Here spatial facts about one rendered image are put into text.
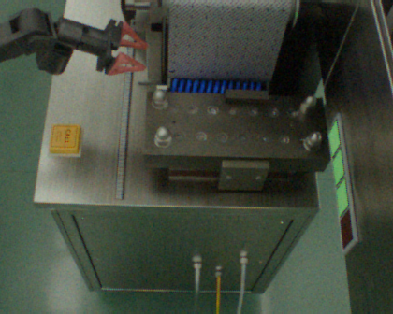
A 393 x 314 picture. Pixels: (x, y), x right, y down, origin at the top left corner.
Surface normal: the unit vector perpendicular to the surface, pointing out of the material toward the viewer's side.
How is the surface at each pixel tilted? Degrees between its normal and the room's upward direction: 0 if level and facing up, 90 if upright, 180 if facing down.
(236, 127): 0
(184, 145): 0
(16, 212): 0
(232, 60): 90
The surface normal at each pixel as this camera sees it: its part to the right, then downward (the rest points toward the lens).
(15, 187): 0.06, -0.48
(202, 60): 0.00, 0.88
